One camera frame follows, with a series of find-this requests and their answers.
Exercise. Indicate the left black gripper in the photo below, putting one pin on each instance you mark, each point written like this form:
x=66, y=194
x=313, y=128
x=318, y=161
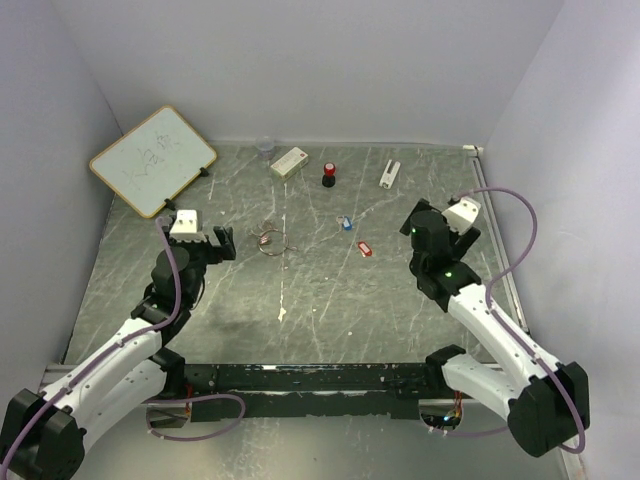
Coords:
x=224, y=250

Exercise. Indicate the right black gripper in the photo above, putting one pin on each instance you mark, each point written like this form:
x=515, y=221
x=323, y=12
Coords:
x=460, y=242

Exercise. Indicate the silver keys bunch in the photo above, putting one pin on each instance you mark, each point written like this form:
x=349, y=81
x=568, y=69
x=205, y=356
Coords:
x=263, y=234

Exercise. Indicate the large silver keyring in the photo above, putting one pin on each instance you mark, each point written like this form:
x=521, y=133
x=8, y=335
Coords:
x=281, y=244

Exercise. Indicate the red tagged key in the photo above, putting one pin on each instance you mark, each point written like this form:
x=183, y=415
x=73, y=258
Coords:
x=364, y=249

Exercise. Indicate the blue tagged key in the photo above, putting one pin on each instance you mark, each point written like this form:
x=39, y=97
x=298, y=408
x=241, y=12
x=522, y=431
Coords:
x=344, y=222

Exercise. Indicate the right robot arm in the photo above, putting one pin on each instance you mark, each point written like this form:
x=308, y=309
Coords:
x=544, y=402

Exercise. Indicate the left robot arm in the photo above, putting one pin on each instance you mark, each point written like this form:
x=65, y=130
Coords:
x=47, y=434

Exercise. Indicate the white plastic clip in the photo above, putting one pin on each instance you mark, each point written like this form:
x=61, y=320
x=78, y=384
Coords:
x=389, y=174

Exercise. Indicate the clear plastic cup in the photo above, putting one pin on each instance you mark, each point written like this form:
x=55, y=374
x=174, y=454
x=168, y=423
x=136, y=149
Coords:
x=265, y=146

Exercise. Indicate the white cardboard box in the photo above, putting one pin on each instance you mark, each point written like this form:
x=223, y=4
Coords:
x=289, y=164

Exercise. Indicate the red black stamp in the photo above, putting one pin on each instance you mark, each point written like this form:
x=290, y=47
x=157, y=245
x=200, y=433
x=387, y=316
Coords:
x=328, y=178

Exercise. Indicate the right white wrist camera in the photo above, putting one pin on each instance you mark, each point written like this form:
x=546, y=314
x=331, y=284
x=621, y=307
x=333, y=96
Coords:
x=461, y=216

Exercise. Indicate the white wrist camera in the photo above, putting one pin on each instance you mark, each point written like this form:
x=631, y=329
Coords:
x=185, y=225
x=461, y=216

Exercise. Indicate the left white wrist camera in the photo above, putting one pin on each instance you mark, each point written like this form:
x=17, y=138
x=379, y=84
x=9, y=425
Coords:
x=185, y=225

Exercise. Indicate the white corner bracket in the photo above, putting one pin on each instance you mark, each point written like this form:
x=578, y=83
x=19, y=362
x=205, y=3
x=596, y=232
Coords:
x=474, y=148

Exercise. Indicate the small whiteboard wooden frame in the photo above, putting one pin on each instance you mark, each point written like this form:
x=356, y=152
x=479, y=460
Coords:
x=151, y=164

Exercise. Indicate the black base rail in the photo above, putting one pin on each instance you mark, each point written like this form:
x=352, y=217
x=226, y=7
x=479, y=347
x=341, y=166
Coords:
x=395, y=390

